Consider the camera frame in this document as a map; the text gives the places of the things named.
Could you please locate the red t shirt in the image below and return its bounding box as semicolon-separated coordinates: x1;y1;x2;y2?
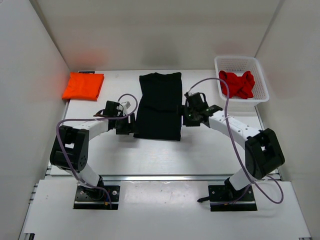
218;70;255;100

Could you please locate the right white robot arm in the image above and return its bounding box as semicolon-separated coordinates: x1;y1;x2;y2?
179;92;285;200

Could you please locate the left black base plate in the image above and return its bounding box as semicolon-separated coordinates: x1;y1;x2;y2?
73;185;121;210

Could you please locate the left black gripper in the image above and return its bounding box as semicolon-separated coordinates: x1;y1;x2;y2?
114;112;140;135

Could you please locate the white plastic basket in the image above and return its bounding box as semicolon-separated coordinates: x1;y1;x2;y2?
214;55;269;112

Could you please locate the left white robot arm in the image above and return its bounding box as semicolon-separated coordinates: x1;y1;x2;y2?
49;100;135;200

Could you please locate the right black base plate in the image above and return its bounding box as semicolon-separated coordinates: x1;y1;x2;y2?
197;185;258;212

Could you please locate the aluminium rail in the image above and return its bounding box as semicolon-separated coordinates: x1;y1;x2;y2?
102;174;231;182

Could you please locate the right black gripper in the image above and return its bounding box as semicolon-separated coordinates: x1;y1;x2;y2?
176;105;200;127

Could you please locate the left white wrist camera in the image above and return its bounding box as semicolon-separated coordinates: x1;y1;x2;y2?
121;101;131;110

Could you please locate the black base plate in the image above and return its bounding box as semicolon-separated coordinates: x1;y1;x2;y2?
73;185;121;210
197;185;258;212

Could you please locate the dark label sticker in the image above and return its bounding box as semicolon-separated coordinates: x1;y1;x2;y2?
78;71;95;74

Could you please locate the black t shirt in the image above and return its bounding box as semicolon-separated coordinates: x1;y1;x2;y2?
133;72;183;141

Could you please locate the orange t shirt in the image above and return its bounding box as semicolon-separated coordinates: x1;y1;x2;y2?
61;72;105;102

